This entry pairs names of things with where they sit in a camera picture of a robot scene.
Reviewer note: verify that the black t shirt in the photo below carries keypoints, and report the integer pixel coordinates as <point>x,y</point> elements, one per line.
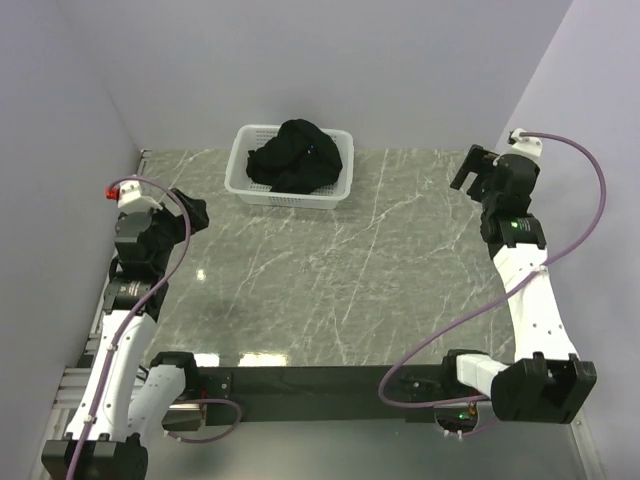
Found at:
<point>300,159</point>

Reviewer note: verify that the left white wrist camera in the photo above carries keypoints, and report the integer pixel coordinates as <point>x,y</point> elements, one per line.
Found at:
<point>131,197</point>

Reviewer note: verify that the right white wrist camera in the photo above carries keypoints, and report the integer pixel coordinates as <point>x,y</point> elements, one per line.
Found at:
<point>525,142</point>

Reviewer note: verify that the black base beam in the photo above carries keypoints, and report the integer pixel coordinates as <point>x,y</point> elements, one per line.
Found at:
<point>305,394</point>

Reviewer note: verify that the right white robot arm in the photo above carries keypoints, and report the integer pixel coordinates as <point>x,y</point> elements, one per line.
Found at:
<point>547,382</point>

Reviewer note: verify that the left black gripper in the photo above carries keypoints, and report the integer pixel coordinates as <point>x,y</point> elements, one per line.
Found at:
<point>195,209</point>

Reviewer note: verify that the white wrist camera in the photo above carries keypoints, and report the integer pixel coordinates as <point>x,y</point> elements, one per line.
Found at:
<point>131,197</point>
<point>525,142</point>

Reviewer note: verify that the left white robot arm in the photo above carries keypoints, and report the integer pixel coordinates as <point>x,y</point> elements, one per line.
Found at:
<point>108,436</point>

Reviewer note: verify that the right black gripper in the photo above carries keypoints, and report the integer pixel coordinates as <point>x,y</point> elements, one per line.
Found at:
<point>478,161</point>

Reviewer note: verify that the white plastic basket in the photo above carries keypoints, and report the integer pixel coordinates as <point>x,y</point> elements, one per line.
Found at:
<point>254,136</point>

